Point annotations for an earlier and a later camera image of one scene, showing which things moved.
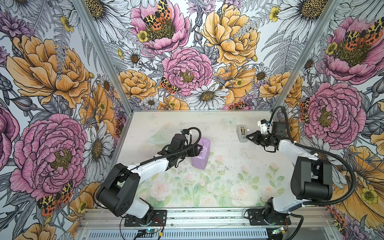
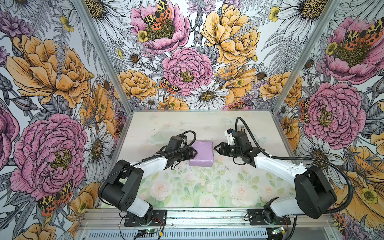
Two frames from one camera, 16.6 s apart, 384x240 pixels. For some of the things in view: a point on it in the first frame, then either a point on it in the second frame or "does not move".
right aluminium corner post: (328, 12) does not move
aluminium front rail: (300, 217) does not move
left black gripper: (195, 152) does not move
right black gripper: (256, 135) to (223, 150)
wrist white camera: (264, 127) to (230, 137)
